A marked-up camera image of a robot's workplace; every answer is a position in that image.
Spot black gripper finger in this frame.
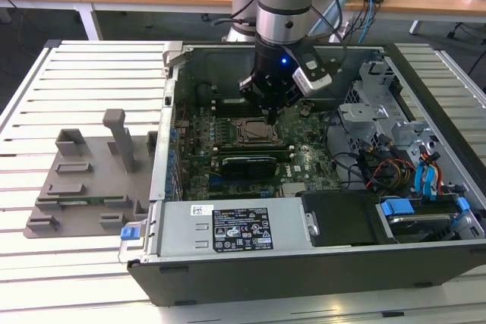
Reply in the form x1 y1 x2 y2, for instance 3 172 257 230
270 90 303 126
238 75 273 126

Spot silver CPU green board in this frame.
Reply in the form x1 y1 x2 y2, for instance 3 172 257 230
245 121 270 140

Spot metal socket cover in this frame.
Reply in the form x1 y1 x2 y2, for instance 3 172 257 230
235 118 280 146

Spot CPU socket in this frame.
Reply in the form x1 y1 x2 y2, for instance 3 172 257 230
233 115 282 147

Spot RAM slot black clips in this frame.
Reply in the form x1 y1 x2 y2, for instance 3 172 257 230
214 149 295 156
213 142 294 148
214 111 267 118

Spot green motherboard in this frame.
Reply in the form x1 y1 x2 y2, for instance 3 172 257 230
172 98 342 202

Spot metal drive cage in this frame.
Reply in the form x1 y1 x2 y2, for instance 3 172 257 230
336 56 437 162

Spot black graphics card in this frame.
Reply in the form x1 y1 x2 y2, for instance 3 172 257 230
219 154 281 181

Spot white labelled container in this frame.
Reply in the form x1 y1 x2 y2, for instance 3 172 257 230
333 22 354 43

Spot small silver heatsink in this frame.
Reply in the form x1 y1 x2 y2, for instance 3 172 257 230
282 182 308 198

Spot pale blue teach pendant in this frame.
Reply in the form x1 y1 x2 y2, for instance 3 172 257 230
309 0 350 36

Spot black plastic shroud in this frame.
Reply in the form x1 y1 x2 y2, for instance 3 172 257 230
298 191 383 248

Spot hard disk in blue carrier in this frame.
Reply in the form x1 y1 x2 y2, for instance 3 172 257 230
379 197 474 244

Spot silver power supply unit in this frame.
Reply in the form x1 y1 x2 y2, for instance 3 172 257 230
140 197 309 265

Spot grey parts rack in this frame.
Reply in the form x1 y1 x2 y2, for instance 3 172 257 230
23 109 159 240

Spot black chair base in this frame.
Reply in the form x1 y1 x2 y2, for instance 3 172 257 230
447 22 486 40

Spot black open PC case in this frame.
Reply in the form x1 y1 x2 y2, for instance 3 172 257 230
117 41 486 308

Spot green RAM stick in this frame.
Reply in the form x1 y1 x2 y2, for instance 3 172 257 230
56 195 128 206

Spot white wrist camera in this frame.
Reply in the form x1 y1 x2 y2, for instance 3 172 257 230
291 49 333 94

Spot blue cable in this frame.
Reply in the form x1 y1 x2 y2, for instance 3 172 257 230
360 0 377 43

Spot red yellow wire bundle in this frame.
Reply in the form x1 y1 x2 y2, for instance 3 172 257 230
364 157 417 191

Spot blue flat wire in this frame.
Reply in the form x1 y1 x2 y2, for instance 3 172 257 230
424 152 442 203
412 162 429 202

